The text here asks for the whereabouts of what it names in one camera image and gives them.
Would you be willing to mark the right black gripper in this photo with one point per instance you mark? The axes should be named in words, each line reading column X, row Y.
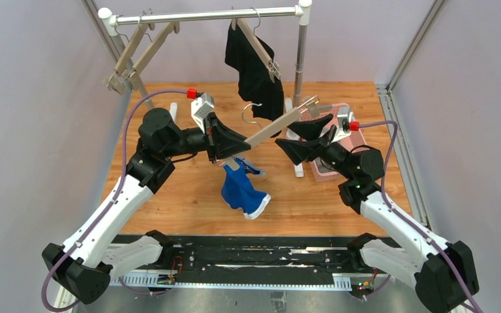
column 323, row 141

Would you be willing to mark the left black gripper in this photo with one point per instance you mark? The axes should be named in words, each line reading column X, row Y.
column 211, row 140

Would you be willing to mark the beige hanger of blue underwear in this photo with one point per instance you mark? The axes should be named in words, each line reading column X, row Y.
column 290, row 115

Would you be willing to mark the blue underwear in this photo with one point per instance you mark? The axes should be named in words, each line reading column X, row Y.
column 239, row 193

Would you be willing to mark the beige hanger of grey underwear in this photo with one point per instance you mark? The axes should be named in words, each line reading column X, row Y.
column 134, row 78

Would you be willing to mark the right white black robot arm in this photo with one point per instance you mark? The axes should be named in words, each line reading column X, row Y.
column 442, row 273

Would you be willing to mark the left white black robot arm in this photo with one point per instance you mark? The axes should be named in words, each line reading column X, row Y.
column 84, row 264

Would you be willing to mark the black underwear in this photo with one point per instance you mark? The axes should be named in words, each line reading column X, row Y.
column 254, row 83

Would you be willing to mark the beige hanger of black underwear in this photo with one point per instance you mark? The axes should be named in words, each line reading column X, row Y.
column 271, row 66

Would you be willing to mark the empty beige clip hanger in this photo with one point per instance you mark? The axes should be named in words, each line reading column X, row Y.
column 116, row 81

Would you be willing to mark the white metal clothes rack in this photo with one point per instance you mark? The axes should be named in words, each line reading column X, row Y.
column 127, row 26

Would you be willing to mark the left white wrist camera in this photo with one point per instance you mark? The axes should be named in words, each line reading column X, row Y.
column 200, row 108

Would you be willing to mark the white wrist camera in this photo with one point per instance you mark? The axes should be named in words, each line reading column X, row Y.
column 344, row 117
column 200, row 108

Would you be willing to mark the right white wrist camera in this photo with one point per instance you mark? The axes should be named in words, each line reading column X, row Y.
column 344, row 117

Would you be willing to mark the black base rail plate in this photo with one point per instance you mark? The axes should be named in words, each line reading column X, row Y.
column 265, row 261

